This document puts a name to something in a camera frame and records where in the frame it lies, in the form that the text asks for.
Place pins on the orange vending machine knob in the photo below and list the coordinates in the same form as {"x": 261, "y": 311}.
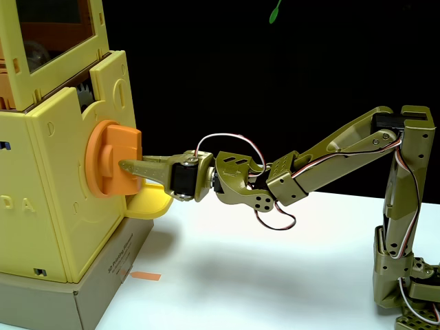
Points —
{"x": 120, "y": 144}

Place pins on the yellow toy vending machine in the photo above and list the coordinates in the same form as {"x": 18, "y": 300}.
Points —
{"x": 51, "y": 178}

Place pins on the yellow dispensing tray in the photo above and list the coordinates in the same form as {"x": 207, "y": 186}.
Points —
{"x": 151, "y": 203}

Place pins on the grey gear wheel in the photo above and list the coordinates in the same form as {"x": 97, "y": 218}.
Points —
{"x": 85, "y": 96}

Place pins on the orange tape strip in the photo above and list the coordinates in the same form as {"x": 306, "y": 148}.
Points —
{"x": 146, "y": 275}

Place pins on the brown cardboard box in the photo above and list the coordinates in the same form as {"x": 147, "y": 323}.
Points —
{"x": 93, "y": 295}

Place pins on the green leaf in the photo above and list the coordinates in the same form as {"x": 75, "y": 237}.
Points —
{"x": 274, "y": 15}

